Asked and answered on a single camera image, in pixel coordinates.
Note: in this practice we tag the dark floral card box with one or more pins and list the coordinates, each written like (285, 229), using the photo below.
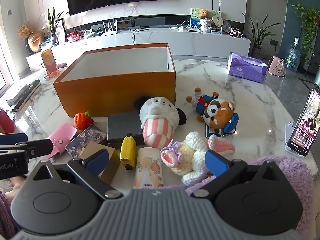
(85, 137)

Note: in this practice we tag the grey square box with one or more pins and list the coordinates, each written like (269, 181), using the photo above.
(122, 127)

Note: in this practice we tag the brown cardboard box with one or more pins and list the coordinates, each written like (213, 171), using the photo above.
(113, 160)

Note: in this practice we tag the gold vase with dried flowers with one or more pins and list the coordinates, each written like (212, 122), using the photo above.
(33, 41)

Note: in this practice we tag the hanging pothos plant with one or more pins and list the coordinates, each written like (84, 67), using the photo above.
(308, 25)

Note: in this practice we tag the small dark box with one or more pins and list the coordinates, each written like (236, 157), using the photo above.
(63, 65)

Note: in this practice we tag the orange crochet fruit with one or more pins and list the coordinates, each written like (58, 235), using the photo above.
(82, 122)

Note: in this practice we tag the long-leaf potted plant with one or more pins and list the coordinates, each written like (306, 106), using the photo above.
(257, 37)

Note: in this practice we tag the person's left hand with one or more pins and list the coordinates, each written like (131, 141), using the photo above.
(19, 184)

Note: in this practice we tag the brown teddy bear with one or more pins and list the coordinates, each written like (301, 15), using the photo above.
(204, 14)

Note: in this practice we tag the crochet bunny doll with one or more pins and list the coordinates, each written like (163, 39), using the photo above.
(191, 152)

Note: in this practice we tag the blue printed card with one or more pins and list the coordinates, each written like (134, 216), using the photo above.
(209, 132)

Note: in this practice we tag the pink space heater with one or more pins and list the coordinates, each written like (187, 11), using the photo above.
(276, 67)

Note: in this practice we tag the orange cardboard box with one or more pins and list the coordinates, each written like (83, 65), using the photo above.
(112, 92)

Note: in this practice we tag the green plant in vase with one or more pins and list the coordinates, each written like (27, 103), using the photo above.
(54, 27)

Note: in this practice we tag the red and gold gift box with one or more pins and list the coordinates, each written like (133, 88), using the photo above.
(50, 63)

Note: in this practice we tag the white router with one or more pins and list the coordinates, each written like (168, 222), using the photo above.
(110, 32)

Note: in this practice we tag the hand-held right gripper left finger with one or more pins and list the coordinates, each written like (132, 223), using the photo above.
(96, 162)

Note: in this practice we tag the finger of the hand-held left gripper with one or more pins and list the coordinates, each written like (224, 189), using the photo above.
(13, 138)
(37, 148)

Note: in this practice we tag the smartphone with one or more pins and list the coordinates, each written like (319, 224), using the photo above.
(305, 125)

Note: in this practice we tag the cow figurines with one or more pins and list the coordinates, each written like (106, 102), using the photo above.
(236, 33)

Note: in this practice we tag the red panda plush toy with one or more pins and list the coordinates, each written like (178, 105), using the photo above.
(217, 113)

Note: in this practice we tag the pink card holder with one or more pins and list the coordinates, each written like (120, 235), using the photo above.
(62, 137)

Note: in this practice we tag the purple tissue pack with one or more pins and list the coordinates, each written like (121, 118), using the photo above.
(246, 68)

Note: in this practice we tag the clear water jug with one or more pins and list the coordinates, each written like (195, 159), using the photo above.
(292, 57)

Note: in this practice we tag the yellow toy suitcase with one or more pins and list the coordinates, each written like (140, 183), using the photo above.
(128, 150)

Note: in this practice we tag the white peach print tube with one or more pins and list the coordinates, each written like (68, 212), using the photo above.
(147, 167)

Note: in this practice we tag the black and white flat box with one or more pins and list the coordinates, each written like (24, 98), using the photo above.
(23, 95)

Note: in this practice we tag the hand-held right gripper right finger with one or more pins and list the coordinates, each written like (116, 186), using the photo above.
(217, 162)

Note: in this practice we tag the white desk clock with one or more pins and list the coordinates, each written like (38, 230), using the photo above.
(88, 33)

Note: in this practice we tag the white marble tv cabinet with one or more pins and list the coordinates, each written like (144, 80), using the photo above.
(175, 41)

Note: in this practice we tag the decorative plate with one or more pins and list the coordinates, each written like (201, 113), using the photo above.
(226, 26)

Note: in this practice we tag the green picture board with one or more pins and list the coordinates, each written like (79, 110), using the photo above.
(194, 17)

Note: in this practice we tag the purple fuzzy garment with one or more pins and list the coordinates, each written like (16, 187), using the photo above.
(295, 170)

